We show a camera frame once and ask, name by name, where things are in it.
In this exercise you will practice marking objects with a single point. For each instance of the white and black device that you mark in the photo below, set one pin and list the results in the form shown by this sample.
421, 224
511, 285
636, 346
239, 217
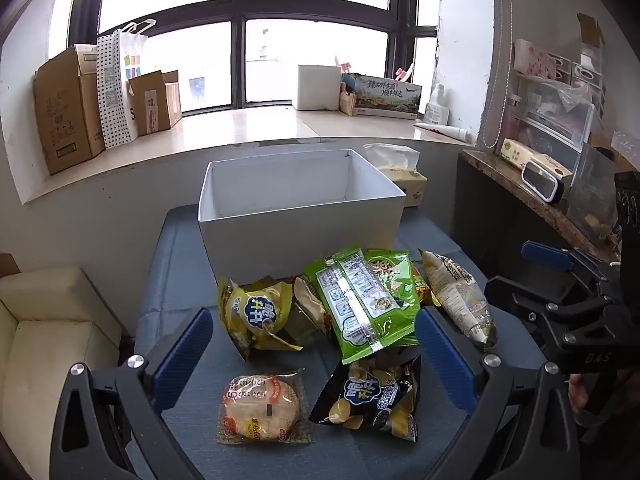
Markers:
542, 182

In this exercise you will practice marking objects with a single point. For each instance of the small woven basket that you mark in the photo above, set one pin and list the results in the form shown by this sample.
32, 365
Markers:
346, 102

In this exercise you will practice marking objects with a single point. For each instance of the small brown cardboard box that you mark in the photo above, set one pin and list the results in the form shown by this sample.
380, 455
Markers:
152, 102

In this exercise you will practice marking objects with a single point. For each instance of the pale white snack packet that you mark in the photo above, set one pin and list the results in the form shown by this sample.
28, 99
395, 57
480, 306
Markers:
460, 295

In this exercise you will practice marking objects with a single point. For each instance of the small open cardboard carton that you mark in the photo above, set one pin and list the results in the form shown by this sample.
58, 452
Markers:
591, 30

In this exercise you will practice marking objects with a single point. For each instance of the white plastic bottle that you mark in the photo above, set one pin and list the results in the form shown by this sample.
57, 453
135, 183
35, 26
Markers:
436, 109

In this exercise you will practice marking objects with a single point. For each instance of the clear plastic container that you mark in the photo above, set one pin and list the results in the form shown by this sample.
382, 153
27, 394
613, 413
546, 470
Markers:
592, 195

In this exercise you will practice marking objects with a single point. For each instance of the clear plastic storage drawers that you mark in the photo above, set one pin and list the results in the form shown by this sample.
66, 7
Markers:
550, 115

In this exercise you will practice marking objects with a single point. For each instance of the yellow and white tissue pack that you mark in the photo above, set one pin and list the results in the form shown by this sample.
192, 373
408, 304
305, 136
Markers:
530, 157

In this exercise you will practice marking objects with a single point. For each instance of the beige packet with orange edges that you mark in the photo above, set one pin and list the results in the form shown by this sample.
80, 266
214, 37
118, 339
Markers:
310, 300

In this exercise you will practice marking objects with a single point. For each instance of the pink tissue pack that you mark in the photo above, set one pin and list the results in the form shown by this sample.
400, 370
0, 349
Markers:
535, 57

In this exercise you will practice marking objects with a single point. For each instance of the round rice cracker packet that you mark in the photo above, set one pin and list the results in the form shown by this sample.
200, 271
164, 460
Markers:
262, 407

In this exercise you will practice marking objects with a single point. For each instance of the long printed landscape box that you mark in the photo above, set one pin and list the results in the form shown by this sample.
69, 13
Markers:
385, 95

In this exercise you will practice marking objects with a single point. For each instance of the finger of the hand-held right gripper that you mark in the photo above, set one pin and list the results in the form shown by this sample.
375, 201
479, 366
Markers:
547, 256
530, 300

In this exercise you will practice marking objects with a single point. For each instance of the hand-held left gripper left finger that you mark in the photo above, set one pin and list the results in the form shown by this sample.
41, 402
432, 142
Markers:
182, 355

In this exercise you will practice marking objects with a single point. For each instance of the yellow chip bag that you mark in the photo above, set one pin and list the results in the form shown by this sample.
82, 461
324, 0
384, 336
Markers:
255, 317

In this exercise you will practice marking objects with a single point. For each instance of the large brown cardboard box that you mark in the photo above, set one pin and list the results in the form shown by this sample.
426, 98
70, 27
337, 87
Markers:
65, 110

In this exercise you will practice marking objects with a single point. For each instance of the person's right hand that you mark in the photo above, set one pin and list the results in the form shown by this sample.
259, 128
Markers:
580, 395

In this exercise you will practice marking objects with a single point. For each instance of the dark cabinet with stone top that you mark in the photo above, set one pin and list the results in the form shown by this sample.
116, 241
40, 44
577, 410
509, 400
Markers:
500, 220

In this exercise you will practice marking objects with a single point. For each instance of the white tube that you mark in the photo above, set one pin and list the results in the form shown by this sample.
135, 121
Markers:
445, 131

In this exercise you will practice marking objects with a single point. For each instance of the dotted white paper bag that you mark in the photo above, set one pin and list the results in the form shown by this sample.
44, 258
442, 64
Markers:
117, 85

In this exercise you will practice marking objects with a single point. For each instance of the yellow tissue box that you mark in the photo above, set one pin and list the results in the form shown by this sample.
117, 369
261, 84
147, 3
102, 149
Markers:
402, 175

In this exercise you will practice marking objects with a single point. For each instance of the blue tablecloth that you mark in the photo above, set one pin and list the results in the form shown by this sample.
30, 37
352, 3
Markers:
190, 270

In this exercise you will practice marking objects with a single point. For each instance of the cream sofa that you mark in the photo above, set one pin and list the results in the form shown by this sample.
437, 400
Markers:
50, 340

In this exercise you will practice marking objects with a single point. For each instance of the black chip bag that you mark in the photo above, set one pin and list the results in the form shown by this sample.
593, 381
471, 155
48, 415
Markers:
372, 395

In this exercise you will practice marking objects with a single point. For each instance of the white windowsill box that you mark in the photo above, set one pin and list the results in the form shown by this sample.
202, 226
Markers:
315, 87

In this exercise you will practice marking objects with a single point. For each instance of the green snack packet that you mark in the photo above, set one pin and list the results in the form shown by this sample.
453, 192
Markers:
370, 300

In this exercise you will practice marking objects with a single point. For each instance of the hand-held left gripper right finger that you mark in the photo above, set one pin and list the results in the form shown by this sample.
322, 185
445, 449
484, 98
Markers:
445, 360

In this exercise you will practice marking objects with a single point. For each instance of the white cardboard box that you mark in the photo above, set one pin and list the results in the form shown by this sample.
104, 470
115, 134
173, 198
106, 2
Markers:
295, 220

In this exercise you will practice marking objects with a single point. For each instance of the black window frame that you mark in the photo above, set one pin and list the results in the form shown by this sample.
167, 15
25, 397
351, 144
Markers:
240, 10

